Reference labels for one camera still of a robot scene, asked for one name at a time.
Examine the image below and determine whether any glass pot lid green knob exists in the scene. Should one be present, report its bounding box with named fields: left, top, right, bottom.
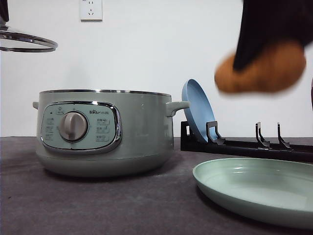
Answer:
left=0, top=16, right=58, bottom=52

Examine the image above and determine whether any dark red plate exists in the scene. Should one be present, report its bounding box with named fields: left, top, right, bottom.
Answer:
left=311, top=76, right=313, bottom=110

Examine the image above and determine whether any green plate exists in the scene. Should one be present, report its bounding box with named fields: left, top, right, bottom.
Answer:
left=192, top=158, right=313, bottom=229

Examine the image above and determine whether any white wall socket left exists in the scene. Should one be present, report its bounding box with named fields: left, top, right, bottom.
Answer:
left=79, top=0, right=103, bottom=22

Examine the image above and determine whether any blue plate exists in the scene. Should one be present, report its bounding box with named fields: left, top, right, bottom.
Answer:
left=182, top=78, right=216, bottom=142

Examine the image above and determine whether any green electric steamer pot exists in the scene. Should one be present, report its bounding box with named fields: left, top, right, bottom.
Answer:
left=32, top=89, right=190, bottom=177

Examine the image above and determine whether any brown potato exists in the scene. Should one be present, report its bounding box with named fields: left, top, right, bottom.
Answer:
left=215, top=40, right=306, bottom=93

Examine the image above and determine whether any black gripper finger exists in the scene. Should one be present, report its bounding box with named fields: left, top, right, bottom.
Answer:
left=233, top=0, right=313, bottom=70

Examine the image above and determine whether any black plate rack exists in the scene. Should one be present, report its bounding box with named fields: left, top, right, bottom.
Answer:
left=180, top=121, right=313, bottom=163

